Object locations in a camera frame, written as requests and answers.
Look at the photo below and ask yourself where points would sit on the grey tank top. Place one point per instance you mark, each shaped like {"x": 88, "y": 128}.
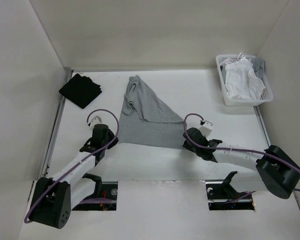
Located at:
{"x": 146, "y": 120}

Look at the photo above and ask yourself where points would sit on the white plastic laundry basket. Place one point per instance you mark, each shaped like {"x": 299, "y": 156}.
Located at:
{"x": 266, "y": 96}

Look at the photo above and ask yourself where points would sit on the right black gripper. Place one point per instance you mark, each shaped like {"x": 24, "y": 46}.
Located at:
{"x": 187, "y": 145}

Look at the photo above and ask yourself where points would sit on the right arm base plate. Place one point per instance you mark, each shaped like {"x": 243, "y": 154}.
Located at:
{"x": 223, "y": 197}

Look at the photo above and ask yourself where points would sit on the folded black tank top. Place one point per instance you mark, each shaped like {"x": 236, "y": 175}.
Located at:
{"x": 80, "y": 90}

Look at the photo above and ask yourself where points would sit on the grey garment in basket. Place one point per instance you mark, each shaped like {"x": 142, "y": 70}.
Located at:
{"x": 258, "y": 66}

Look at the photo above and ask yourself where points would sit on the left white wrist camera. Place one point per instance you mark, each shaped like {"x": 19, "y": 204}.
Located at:
{"x": 94, "y": 121}

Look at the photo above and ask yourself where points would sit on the metal table edge rail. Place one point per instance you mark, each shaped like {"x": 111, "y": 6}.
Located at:
{"x": 44, "y": 165}

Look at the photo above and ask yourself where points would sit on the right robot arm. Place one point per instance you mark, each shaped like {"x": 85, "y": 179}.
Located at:
{"x": 271, "y": 170}

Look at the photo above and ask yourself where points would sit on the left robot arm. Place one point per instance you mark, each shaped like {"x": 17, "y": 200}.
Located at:
{"x": 55, "y": 197}

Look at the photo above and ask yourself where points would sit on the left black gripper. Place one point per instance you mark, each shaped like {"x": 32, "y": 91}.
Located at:
{"x": 114, "y": 143}

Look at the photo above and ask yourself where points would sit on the white tank top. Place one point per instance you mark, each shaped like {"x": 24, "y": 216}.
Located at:
{"x": 241, "y": 81}

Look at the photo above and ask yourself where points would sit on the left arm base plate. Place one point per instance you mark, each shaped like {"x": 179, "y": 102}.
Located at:
{"x": 104, "y": 198}

